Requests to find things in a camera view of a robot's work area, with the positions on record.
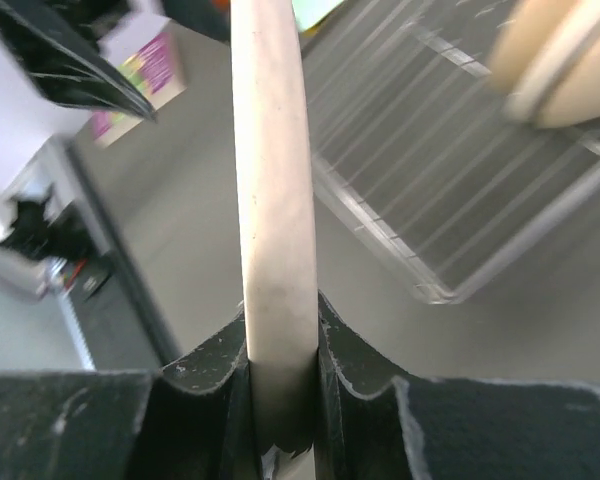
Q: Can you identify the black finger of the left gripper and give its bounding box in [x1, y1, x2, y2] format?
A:
[0, 0, 155, 120]

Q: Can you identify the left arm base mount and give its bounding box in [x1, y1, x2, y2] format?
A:
[0, 194, 112, 299]

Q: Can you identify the green cream floral plate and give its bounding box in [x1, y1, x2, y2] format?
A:
[504, 1, 600, 128]

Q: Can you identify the beige branch plate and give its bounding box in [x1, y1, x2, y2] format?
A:
[488, 0, 577, 94]

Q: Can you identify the green plastic cutting board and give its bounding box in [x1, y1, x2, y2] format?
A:
[292, 0, 344, 33]

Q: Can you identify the blue cream plate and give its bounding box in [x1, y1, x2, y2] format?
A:
[231, 1, 318, 455]

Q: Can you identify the grey slotted cable duct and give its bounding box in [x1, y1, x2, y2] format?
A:
[58, 292, 96, 371]

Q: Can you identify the beige bird plate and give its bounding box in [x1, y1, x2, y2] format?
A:
[536, 38, 600, 128]

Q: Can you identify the purple treehouse book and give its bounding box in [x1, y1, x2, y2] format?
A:
[91, 29, 186, 148]

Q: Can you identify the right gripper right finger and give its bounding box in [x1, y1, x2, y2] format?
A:
[315, 299, 600, 479]

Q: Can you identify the metal wire dish rack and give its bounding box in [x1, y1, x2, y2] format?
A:
[302, 1, 600, 304]

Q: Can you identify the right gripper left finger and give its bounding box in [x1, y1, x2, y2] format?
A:
[0, 317, 255, 479]

